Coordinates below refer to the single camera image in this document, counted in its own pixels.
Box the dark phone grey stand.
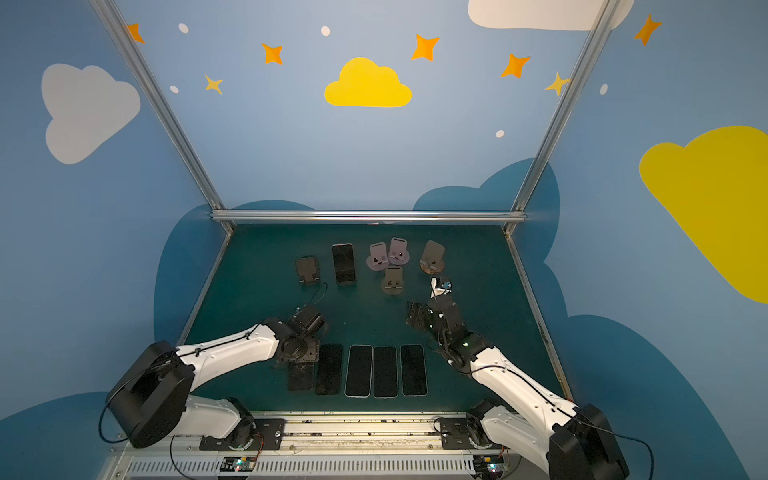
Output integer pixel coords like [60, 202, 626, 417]
[314, 343, 344, 396]

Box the grey round stand blue phone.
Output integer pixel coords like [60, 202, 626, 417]
[381, 266, 404, 296]

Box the white phone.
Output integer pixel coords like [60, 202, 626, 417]
[345, 345, 374, 398]

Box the grey phone stand emptied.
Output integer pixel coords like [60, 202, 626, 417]
[366, 242, 390, 272]

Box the black phone wooden stand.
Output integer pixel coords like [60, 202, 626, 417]
[373, 346, 398, 398]

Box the purple phone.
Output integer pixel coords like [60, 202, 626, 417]
[332, 243, 356, 286]

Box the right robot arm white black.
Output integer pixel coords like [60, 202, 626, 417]
[406, 294, 630, 479]

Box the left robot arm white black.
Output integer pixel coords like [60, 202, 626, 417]
[103, 305, 326, 450]

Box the wooden round phone stand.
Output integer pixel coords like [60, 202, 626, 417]
[419, 240, 445, 275]

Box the black stand far left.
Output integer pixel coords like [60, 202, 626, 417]
[295, 256, 321, 286]

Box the left green circuit board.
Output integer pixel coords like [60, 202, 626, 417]
[219, 456, 257, 473]

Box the green circuit board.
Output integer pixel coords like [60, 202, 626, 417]
[472, 456, 506, 480]
[219, 456, 257, 473]

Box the right green circuit board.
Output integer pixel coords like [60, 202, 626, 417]
[472, 456, 506, 480]

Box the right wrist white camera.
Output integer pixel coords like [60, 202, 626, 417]
[430, 275, 453, 298]

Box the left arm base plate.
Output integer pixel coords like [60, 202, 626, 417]
[199, 418, 285, 451]

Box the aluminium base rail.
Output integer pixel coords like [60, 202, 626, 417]
[95, 411, 619, 480]

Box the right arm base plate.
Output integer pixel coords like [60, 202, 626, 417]
[433, 417, 502, 450]

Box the right aluminium frame post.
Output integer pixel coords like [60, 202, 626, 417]
[503, 0, 623, 240]

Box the aluminium frame post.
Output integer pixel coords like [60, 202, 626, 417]
[90, 0, 225, 213]
[503, 0, 623, 240]

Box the left aluminium frame post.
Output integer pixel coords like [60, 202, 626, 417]
[90, 0, 225, 213]

